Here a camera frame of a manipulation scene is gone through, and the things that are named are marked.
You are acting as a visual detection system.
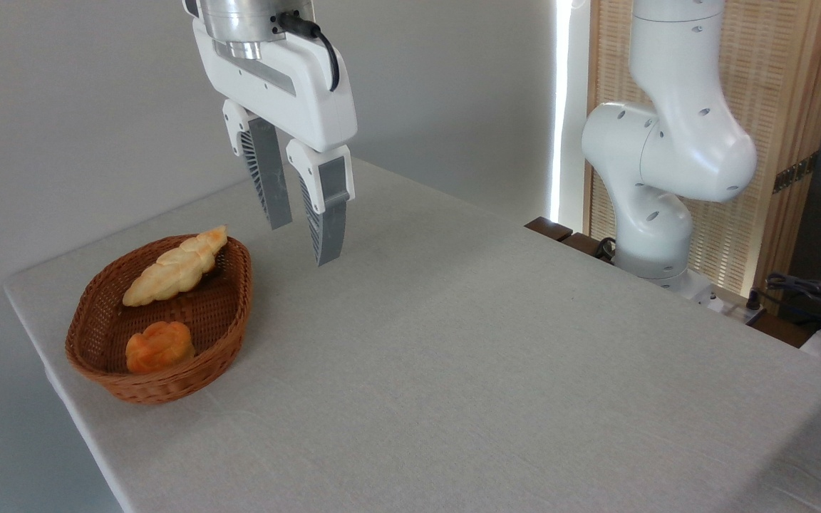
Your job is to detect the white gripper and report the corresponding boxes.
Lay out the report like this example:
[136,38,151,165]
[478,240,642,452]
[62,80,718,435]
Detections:
[192,17,358,266]

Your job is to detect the round orange bread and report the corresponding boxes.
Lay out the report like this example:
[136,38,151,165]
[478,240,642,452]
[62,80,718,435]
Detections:
[125,321,195,375]

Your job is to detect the long braided bread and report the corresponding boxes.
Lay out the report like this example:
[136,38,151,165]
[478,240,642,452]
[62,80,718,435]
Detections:
[123,225,229,308]

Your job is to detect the brown wicker basket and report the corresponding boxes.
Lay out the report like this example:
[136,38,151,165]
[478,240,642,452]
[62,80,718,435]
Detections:
[65,234,253,405]

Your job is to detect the silver metal wrist flange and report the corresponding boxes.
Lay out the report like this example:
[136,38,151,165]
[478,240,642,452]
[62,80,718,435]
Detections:
[182,0,316,61]

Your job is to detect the grey tablecloth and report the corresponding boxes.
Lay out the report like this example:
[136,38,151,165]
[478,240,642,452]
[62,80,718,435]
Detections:
[3,158,821,513]

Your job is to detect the white power strip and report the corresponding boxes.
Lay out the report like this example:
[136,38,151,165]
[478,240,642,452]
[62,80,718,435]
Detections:
[710,296,768,326]

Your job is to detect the wooden folding screen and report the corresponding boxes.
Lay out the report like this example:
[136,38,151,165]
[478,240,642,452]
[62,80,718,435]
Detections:
[585,0,821,314]

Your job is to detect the dark metal screen hinge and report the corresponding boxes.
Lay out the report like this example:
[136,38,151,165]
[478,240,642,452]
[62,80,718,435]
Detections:
[773,152,820,195]

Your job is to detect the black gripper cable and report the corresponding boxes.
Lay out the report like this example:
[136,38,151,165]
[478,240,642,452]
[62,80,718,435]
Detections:
[277,11,341,92]

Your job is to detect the black cable bundle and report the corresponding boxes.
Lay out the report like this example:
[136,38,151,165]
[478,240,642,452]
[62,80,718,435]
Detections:
[765,272,821,336]

